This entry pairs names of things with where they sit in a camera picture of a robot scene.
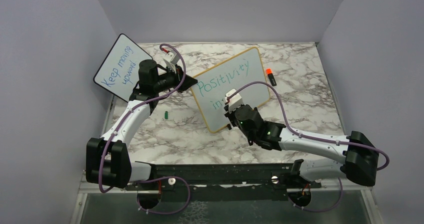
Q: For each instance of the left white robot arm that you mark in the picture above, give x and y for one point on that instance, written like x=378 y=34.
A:
x=107 y=158

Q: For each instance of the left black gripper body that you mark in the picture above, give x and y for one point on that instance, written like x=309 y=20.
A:
x=169 y=80

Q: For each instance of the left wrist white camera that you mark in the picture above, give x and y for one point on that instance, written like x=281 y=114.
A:
x=171 y=59

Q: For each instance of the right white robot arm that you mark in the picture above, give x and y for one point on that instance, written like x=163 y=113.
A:
x=353 y=157

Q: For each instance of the wrist white camera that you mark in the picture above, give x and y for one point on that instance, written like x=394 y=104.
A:
x=233 y=101
x=171 y=59

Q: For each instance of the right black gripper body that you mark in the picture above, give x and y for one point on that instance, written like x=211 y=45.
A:
x=233 y=119

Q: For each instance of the yellow-framed whiteboard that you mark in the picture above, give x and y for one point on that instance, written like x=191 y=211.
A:
x=213 y=83

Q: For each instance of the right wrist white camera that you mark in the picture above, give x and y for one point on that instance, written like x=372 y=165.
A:
x=233 y=101

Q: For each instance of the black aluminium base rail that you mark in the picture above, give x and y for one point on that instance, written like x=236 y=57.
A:
x=229 y=182

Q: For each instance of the black-framed whiteboard with writing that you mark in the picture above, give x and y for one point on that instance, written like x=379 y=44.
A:
x=118 y=73

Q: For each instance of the orange-capped black highlighter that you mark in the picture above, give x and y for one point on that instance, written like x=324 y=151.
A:
x=271 y=77

